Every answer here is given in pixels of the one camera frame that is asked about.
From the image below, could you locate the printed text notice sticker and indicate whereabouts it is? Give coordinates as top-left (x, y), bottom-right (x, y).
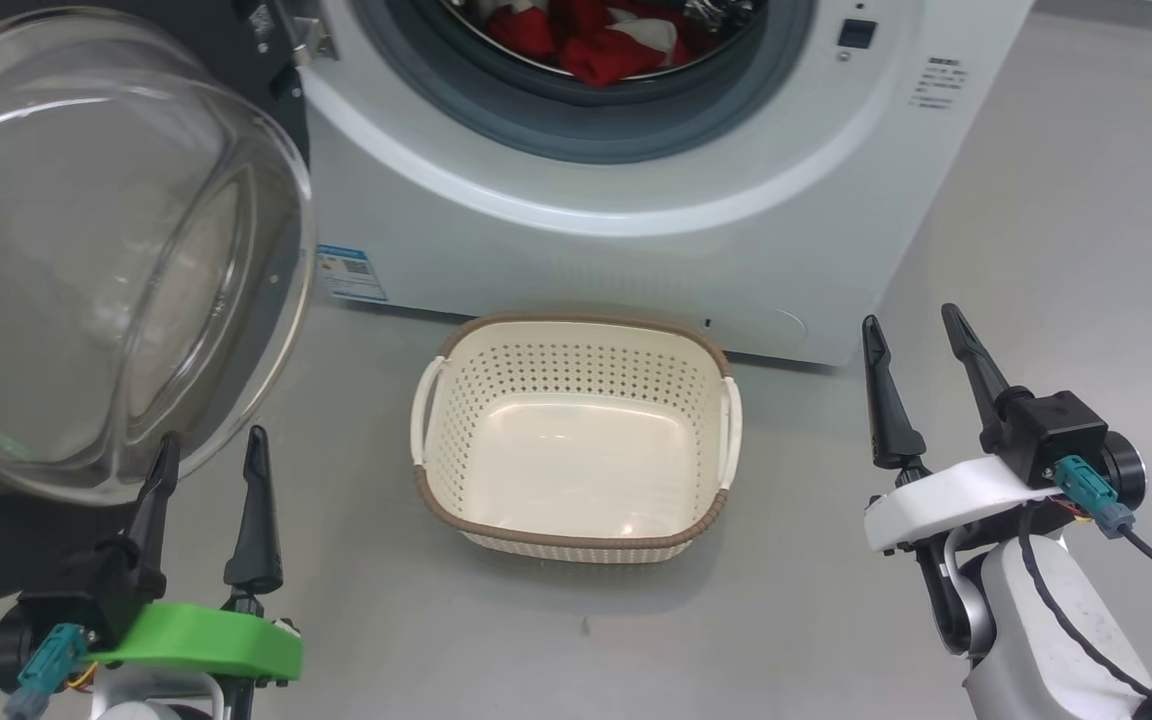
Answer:
top-left (910, 57), bottom-right (968, 110)

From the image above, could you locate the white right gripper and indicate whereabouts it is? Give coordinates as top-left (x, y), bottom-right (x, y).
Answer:
top-left (861, 303), bottom-right (1063, 652)

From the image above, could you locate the black cable with teal plug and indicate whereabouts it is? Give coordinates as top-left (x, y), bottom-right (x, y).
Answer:
top-left (1054, 455), bottom-right (1152, 605)
top-left (3, 623), bottom-right (90, 720)

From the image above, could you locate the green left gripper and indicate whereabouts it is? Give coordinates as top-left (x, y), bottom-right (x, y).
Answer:
top-left (86, 424), bottom-right (305, 720)

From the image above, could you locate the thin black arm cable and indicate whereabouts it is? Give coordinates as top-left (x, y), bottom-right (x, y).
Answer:
top-left (1018, 504), bottom-right (1152, 707)

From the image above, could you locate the glass washing machine door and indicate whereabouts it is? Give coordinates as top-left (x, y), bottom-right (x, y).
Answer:
top-left (0, 0), bottom-right (318, 613)

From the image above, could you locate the cream perforated laundry basket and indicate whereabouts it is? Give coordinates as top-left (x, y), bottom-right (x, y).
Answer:
top-left (411, 313), bottom-right (743, 565)

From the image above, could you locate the white front-load washing machine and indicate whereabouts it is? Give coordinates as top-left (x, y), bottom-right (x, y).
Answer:
top-left (276, 0), bottom-right (1037, 367)

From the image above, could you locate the red and white jersey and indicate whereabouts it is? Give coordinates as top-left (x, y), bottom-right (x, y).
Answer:
top-left (484, 0), bottom-right (693, 87)

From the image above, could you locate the blue energy label sticker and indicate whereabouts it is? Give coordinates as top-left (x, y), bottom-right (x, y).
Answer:
top-left (315, 244), bottom-right (388, 304)

